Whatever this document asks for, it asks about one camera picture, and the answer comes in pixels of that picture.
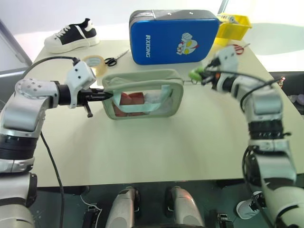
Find silver robot leg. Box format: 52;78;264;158
164;186;205;228
105;186;141;228

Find red-handled scissors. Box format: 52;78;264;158
228;42;251;56

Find yellow plastic bin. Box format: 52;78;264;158
214;13;253;47

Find white item in yellow bin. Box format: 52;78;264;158
220;13;239;24

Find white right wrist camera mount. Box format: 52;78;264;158
212;46;239;72

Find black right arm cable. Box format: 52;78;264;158
205;67;285;228

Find white cord on floor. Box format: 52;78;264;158
80;189;97;208

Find red item inside pouch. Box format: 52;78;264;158
114;92;146;117

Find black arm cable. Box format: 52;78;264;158
24;56;80;228
205;67;285;228

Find white sneaker on floor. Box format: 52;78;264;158
236;191;265;219

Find black and white sneaker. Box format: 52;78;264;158
44;18;101;54

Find green clear-window zip pouch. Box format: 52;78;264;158
102;69;185;121

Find black table foot bracket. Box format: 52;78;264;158
215;211;234;228
83;205;103;228

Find blue RXIONG hard case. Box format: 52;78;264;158
129;9;220;66

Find white teal packet inside pouch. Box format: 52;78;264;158
113;85;174;114

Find black-handled scissors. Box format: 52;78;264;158
104;49;130;67

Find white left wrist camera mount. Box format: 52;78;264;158
64;60;97;109

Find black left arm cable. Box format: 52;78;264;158
24;56;80;228

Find green plush keychain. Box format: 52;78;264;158
188;66;205;83

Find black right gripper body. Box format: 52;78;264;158
208;69;221;90

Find clear tape roll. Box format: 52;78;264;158
81;55;109;77

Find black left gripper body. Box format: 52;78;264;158
76;87;94;119

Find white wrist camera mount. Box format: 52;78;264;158
64;60;97;109
212;46;239;72

